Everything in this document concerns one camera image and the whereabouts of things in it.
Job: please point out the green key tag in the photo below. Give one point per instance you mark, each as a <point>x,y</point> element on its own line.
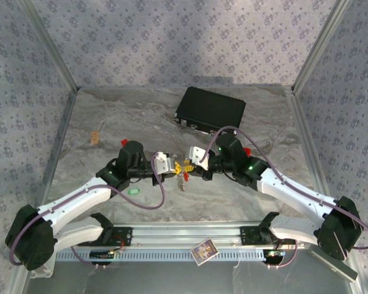
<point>132,191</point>

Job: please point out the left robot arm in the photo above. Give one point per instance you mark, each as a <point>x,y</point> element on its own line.
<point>73,196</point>

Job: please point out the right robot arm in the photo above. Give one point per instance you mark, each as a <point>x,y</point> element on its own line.
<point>294,190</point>

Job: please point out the red toy brick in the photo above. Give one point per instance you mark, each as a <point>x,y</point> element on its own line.
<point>248,151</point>
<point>124,142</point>

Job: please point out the small orange sticker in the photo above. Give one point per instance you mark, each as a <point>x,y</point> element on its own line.
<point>94,137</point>

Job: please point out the black metal-trimmed case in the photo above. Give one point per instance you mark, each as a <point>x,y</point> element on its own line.
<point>210,110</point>

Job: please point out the colourful picture card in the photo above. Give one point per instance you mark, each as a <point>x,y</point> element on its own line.
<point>205,252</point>

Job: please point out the small circuit board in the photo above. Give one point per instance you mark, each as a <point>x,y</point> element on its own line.
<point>275,253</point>
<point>101,254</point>

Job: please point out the grey metal bar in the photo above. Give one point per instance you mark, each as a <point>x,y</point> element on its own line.
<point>334,266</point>

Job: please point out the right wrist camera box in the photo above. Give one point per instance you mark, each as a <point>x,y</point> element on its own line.
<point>198,157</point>

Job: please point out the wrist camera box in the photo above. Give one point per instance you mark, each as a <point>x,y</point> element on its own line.
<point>164,162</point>
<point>198,157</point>

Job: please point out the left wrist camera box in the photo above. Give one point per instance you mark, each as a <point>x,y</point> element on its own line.
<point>164,162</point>

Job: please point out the aluminium mounting rail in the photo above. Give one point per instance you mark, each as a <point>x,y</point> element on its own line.
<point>184,235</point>

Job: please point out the aluminium side rail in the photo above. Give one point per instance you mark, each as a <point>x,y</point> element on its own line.
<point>306,134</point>
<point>59,141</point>

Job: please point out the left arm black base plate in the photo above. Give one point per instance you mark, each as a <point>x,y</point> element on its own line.
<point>122,237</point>

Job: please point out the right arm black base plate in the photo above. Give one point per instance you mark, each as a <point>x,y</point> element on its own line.
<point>248,236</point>

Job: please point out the aluminium corner post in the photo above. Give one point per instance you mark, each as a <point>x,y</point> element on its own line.
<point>50,46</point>
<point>320,46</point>

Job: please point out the grey plastic bracket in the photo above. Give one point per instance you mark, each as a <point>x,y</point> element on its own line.
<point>44,272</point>

